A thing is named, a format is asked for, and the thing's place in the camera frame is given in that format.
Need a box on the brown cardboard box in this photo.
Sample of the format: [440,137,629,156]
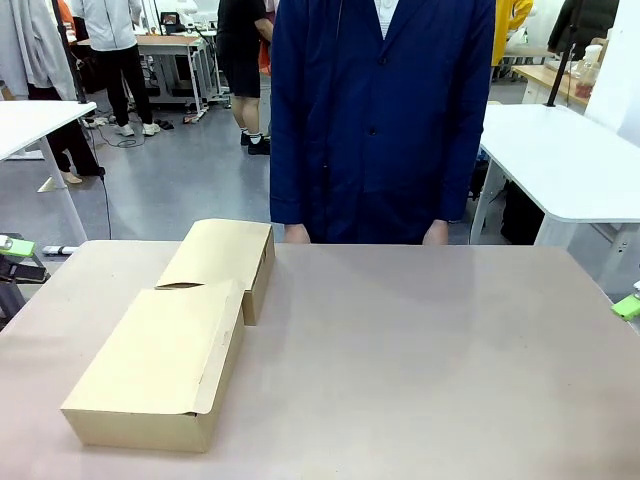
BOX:
[60,278,247,455]
[154,218,277,327]

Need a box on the person's left forearm navy sleeve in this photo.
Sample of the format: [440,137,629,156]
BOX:
[429,99,497,225]

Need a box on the person's right forearm navy sleeve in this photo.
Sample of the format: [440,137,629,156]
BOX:
[269,99,314,227]

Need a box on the person's left hand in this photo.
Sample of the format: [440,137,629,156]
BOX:
[422,218,451,247]

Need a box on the person's right hand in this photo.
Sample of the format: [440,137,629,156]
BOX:
[283,221,313,246]

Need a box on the person in grey jacket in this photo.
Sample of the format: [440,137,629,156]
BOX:
[0,0,108,185]

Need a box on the clear plastic jar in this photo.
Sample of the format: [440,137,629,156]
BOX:
[574,43,605,99]

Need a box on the person in white jacket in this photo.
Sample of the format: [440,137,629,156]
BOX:
[69,0,163,138]

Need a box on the wooden table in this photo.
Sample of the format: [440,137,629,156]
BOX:
[510,63,592,114]

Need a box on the background workbench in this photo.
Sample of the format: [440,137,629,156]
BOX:
[77,27,224,119]

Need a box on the person in black shorts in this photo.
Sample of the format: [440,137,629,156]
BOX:
[215,0,276,157]

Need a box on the person in yellow jacket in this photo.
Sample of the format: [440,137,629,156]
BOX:
[492,0,536,68]

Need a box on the person in navy coat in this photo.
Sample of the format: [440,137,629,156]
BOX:
[269,0,497,246]

